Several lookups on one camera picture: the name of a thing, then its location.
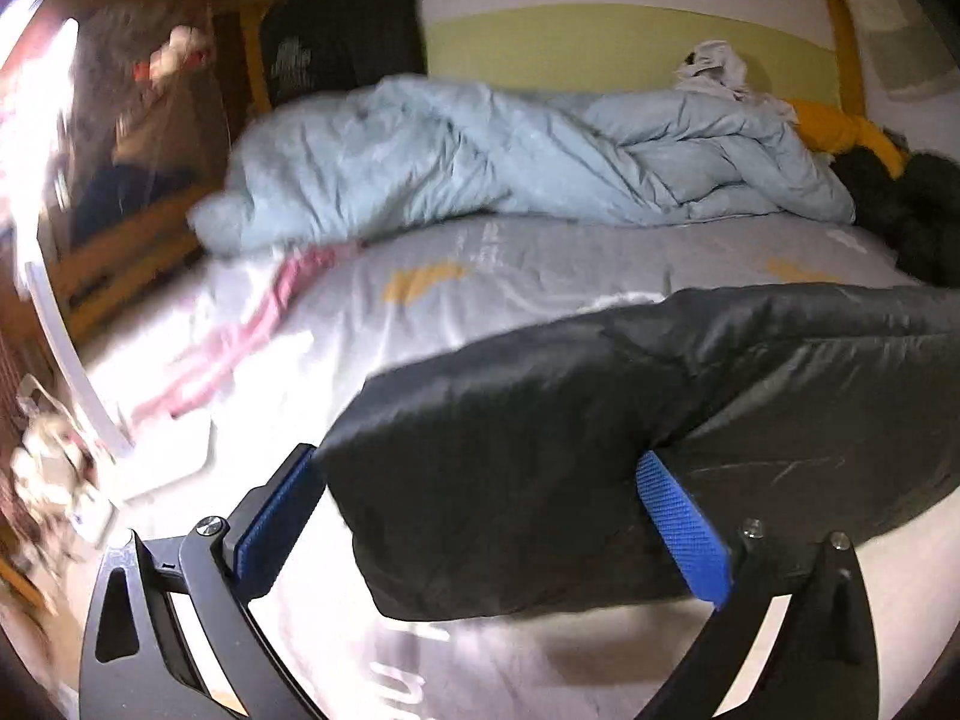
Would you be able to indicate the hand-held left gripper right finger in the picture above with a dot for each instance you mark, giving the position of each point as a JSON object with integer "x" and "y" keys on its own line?
{"x": 682, "y": 532}

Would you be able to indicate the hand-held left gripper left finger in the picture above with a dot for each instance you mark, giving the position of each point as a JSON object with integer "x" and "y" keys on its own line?
{"x": 274, "y": 521}

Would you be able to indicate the black puffer jacket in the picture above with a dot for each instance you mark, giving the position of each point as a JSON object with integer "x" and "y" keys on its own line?
{"x": 562, "y": 427}

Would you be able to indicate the pink cloth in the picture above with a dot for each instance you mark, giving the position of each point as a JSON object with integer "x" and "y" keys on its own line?
{"x": 247, "y": 322}

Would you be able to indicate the blurred white clutter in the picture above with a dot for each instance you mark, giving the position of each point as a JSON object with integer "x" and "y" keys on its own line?
{"x": 52, "y": 465}

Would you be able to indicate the grey printed bed sheet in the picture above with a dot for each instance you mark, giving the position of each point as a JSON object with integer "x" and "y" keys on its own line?
{"x": 525, "y": 285}

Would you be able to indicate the black crumpled garment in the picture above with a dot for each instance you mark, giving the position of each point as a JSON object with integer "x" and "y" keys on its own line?
{"x": 915, "y": 217}

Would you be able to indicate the light blue duvet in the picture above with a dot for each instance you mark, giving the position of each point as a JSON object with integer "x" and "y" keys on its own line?
{"x": 487, "y": 150}

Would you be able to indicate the yellow garment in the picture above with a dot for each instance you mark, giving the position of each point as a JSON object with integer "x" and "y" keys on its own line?
{"x": 832, "y": 127}

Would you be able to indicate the white crumpled cloth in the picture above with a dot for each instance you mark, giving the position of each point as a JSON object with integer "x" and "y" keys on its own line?
{"x": 709, "y": 67}

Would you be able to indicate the black bag with white print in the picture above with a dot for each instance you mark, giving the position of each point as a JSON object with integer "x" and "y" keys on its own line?
{"x": 345, "y": 30}

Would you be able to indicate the green wooden-framed headboard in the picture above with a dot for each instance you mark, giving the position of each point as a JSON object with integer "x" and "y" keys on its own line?
{"x": 562, "y": 37}

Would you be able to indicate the white curved frame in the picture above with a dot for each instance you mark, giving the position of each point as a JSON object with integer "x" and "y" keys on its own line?
{"x": 75, "y": 360}

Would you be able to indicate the wooden bed frame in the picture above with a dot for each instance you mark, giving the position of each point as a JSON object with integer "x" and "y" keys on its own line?
{"x": 127, "y": 262}

